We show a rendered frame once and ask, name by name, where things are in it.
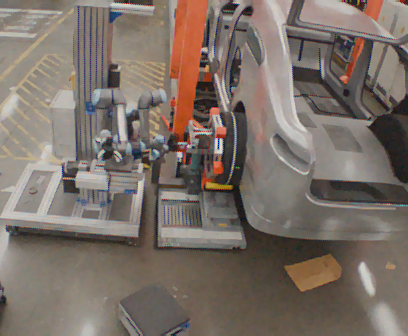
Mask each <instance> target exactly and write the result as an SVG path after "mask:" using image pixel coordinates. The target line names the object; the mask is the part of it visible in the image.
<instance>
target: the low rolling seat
mask: <svg viewBox="0 0 408 336"><path fill-rule="evenodd" d="M190 318H191V317H190V316H189V315H188V314H187V313H186V311H185V310H184V309H183V308H182V307H181V306H180V304H179V303H178V302H177V301H176V300H175V299H174V297H172V295H171V294H170V293H169V291H168V290H167V289H166V288H165V286H163V285H162V283H161V282H160V281H156V282H155V283H152V284H151V285H148V286H147V287H144V288H142V289H141V290H139V291H137V292H134V293H133V294H130V295H129V296H126V297H125V298H122V299H121V300H119V319H120V323H121V324H122V325H123V326H124V327H125V328H126V329H127V330H128V331H129V333H130V334H131V336H187V335H188V331H189V328H190V325H191V319H190Z"/></svg>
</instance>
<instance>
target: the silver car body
mask: <svg viewBox="0 0 408 336"><path fill-rule="evenodd" d="M223 10H224V11H223ZM231 11H232V12H231ZM243 12H247V13H252V15H251V14H246V13H243ZM205 31H206V36H205V44H204V47H205V48H207V50H208V60H207V63H208V66H209V64H210V62H212V59H213V57H216V58H217V59H218V61H219V62H220V65H219V68H218V69H217V71H216V73H215V74H214V77H213V85H214V88H215V91H216V97H217V101H218V106H219V113H222V111H226V112H232V109H233V107H234V106H235V103H236V102H237V101H238V100H242V102H243V104H244V106H245V111H246V121H247V138H246V156H245V162H244V167H243V175H242V178H241V181H240V187H239V188H240V194H241V197H242V200H243V206H244V209H245V212H246V217H247V220H248V222H249V224H250V225H251V226H252V227H254V228H255V229H258V230H259V231H261V232H265V233H267V234H273V235H277V236H285V237H290V238H302V239H309V240H312V239H319V240H346V241H351V240H363V241H370V240H383V241H387V240H408V48H407V47H405V46H404V45H405V44H406V43H408V34H406V35H404V36H402V37H401V38H398V39H396V38H395V37H394V36H392V34H391V33H390V32H389V31H387V30H386V29H385V28H384V27H383V26H382V25H381V24H379V23H378V22H377V21H376V20H374V19H372V17H369V16H368V15H367V14H364V13H363V12H362V11H359V9H357V8H355V7H353V6H352V5H349V4H347V3H345V2H342V1H339V0H213V1H212V2H211V4H210V7H209V10H208V18H207V21H206V27H205ZM337 35H342V36H348V37H353V38H359V39H364V44H363V46H362V47H363V49H362V51H361V53H360V55H358V58H357V59H356V60H357V61H356V63H355V66H354V69H353V70H352V74H351V75H350V78H349V81H348V82H347V83H346V84H345V83H344V82H343V81H342V80H341V79H340V78H339V77H338V76H337V75H336V74H335V73H334V72H333V71H332V69H331V59H332V55H333V49H334V46H335V45H334V43H335V41H336V36H337ZM373 42H379V43H385V44H389V45H390V46H392V48H393V49H395V51H396V52H397V55H398V56H399V57H400V59H401V61H402V63H403V64H404V68H405V73H406V75H405V86H406V94H405V97H404V99H402V100H400V101H399V102H397V104H395V105H394V106H392V108H391V109H390V110H389V111H387V112H386V113H384V114H383V115H380V116H376V115H375V114H373V112H372V111H371V110H370V109H369V108H368V107H367V105H364V101H363V100H362V97H363V89H364V85H365V82H366V78H367V73H368V69H369V67H370V65H369V64H370V62H371V57H372V51H373V44H374V43H373Z"/></svg>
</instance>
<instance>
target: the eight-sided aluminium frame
mask: <svg viewBox="0 0 408 336"><path fill-rule="evenodd" d="M212 122H213V125H214V131H215V138H214V152H213V161H216V156H218V159H217V161H219V162H220V160H221V156H222V153H223V150H222V144H223V139H219V149H217V139H216V128H217V123H216V122H218V123H219V126H221V127H223V126H222V123H221V120H220V116H219V115H212V117H211V119H209V122H208V128H207V129H210V127H212ZM211 159H212V155H209V160H207V155H205V161H204V166H205V170H206V179H214V178H215V177H216V176H218V174H214V173H213V163H212V160H211ZM208 166H209V170H208Z"/></svg>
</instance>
